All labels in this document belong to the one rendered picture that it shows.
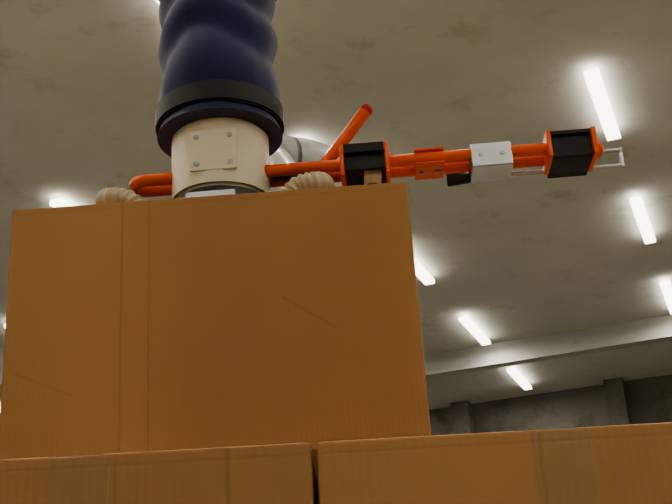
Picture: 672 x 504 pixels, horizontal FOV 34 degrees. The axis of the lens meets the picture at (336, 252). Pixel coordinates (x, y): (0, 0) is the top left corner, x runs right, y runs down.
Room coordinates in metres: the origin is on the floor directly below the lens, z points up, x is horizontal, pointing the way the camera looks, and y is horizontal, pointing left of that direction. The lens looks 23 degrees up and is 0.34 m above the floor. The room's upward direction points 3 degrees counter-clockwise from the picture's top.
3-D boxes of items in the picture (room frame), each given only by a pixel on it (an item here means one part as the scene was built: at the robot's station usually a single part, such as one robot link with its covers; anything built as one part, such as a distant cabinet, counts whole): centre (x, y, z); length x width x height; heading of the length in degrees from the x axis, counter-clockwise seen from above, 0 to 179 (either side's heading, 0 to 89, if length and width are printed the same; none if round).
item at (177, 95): (1.69, 0.19, 1.31); 0.23 x 0.23 x 0.04
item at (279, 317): (1.68, 0.18, 0.87); 0.60 x 0.40 x 0.40; 89
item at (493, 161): (1.67, -0.27, 1.19); 0.07 x 0.07 x 0.04; 88
